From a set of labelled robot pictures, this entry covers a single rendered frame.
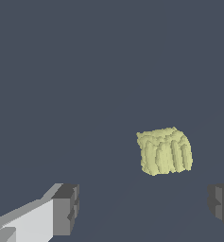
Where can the pale yellow ridged block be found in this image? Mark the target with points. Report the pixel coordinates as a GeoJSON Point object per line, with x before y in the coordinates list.
{"type": "Point", "coordinates": [165, 151]}

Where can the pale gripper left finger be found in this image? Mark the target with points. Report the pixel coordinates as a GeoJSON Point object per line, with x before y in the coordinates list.
{"type": "Point", "coordinates": [37, 217]}

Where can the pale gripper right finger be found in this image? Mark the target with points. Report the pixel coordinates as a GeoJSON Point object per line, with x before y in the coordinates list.
{"type": "Point", "coordinates": [222, 201]}

